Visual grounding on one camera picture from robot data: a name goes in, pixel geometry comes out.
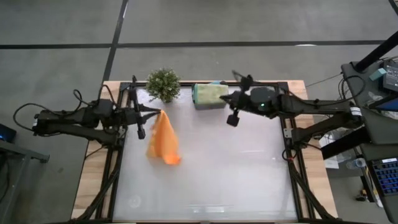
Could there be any small potted green plant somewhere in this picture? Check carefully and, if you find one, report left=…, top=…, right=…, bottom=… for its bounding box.
left=145, top=67, right=182, bottom=104

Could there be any grey plastic bin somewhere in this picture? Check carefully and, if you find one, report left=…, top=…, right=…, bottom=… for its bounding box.
left=191, top=81, right=230, bottom=111

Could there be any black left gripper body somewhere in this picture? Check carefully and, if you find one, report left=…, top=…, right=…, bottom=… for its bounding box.
left=123, top=88, right=147, bottom=140

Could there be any black right camera cable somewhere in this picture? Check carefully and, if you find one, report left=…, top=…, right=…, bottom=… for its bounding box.
left=312, top=74, right=368, bottom=105

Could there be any black table frame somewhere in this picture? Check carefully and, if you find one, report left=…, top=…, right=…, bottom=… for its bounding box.
left=70, top=74, right=340, bottom=224

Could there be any blue tablet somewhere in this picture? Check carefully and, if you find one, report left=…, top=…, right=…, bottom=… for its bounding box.
left=369, top=96, right=398, bottom=113

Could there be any black camera cable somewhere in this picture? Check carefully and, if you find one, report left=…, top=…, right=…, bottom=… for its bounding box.
left=73, top=83, right=118, bottom=108
left=312, top=74, right=368, bottom=105

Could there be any small teal box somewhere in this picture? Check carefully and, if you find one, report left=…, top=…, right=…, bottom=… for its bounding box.
left=369, top=67, right=387, bottom=82

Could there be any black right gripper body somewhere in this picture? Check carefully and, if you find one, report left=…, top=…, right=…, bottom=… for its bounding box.
left=226, top=70, right=254, bottom=128

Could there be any black left camera cable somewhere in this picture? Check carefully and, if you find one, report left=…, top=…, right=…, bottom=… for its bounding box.
left=73, top=83, right=118, bottom=108

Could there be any clear plastic bottle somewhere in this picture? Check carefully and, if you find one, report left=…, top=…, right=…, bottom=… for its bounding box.
left=346, top=157, right=368, bottom=170

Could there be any pale green microfiber towel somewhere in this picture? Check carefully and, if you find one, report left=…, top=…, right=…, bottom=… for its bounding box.
left=193, top=83, right=229, bottom=106

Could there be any black stand pole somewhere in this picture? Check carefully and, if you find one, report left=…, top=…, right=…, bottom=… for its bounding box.
left=354, top=30, right=398, bottom=72

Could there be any dark grey side desk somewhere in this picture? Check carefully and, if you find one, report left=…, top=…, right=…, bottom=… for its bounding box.
left=320, top=60, right=398, bottom=224

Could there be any grey side cart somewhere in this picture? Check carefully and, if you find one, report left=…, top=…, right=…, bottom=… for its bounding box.
left=0, top=123, right=50, bottom=224

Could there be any backlit keyboard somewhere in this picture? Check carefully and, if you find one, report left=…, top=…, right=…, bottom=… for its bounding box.
left=371, top=157, right=398, bottom=197

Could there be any orange microfiber towel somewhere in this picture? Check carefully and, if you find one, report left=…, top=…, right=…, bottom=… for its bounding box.
left=145, top=109, right=182, bottom=166

